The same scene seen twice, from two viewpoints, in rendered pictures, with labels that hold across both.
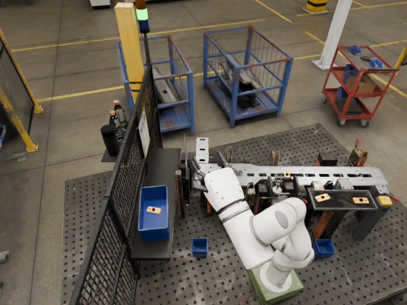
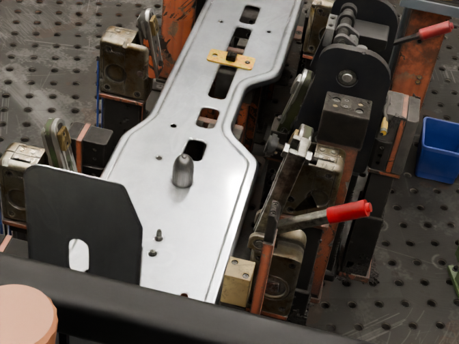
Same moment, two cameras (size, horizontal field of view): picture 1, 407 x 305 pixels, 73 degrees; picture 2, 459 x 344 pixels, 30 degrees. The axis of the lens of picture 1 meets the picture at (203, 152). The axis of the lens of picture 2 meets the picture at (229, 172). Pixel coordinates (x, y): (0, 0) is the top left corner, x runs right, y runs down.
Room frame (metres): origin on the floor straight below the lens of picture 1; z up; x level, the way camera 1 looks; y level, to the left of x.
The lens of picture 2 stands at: (1.16, 0.67, 1.86)
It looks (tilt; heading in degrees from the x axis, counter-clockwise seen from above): 41 degrees down; 277
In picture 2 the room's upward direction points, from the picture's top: 8 degrees clockwise
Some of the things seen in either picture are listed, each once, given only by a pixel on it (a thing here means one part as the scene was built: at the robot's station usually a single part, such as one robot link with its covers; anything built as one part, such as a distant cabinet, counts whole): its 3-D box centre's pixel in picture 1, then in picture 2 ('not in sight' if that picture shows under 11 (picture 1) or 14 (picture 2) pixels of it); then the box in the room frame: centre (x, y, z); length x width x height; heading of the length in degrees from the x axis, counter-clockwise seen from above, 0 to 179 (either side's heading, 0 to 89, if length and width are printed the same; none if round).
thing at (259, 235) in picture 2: not in sight; (259, 241); (1.20, -0.12, 1.06); 0.03 x 0.01 x 0.03; 179
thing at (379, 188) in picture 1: (370, 204); not in sight; (1.16, -1.20, 0.88); 0.11 x 0.10 x 0.36; 179
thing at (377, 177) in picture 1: (289, 174); (229, 55); (1.34, -0.63, 1.00); 1.38 x 0.22 x 0.02; 89
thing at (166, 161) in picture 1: (160, 195); not in sight; (1.14, 0.29, 1.02); 0.90 x 0.22 x 0.03; 179
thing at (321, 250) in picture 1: (323, 249); (440, 151); (0.89, -0.81, 0.74); 0.11 x 0.10 x 0.09; 89
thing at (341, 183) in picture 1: (335, 201); not in sight; (1.17, -0.94, 0.90); 0.13 x 0.10 x 0.41; 179
